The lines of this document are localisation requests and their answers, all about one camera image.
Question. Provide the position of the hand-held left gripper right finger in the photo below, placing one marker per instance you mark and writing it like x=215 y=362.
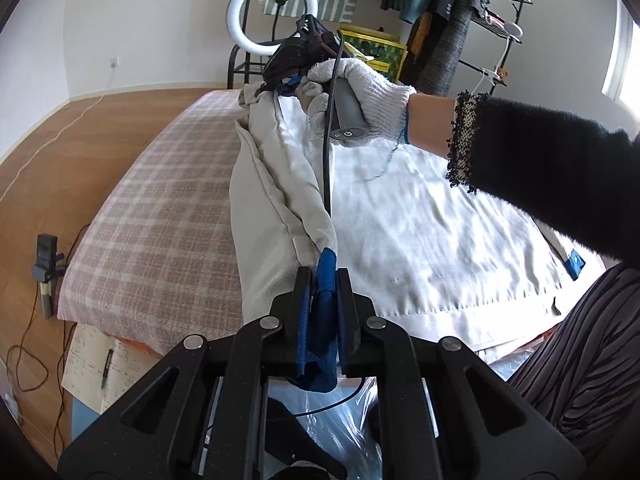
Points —
x=345 y=310

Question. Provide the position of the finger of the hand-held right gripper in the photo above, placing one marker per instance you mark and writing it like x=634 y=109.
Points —
x=291 y=83

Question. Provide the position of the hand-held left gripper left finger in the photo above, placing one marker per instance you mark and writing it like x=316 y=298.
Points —
x=300 y=310

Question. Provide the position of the beige and blue jacket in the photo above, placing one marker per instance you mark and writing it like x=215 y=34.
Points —
x=425 y=240

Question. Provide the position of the person's right forearm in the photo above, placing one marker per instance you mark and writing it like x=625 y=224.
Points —
x=540 y=160

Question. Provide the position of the person's right hand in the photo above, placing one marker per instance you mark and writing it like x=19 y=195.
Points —
x=380 y=105

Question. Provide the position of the black metal stand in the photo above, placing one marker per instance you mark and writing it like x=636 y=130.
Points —
x=232 y=65

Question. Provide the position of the yellow printed box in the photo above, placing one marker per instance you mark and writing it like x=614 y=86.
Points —
x=385 y=52

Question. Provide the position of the grey tweed coat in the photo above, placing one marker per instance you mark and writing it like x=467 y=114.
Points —
x=445 y=60

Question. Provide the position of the pink plaid blanket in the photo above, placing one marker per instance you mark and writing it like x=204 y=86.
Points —
x=150 y=220

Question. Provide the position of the black pen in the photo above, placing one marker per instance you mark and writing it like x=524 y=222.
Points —
x=105 y=367

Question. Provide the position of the white round clip light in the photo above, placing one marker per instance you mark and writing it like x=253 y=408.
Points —
x=514 y=31

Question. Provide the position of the written paper sheet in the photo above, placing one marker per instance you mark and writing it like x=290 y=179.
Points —
x=85 y=360

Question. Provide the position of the person's leg in striped pants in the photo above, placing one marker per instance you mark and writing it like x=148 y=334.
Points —
x=590 y=360

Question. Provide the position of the black device on stand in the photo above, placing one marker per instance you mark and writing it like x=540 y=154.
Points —
x=47 y=252

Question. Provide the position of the window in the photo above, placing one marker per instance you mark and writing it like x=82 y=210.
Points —
x=622 y=50

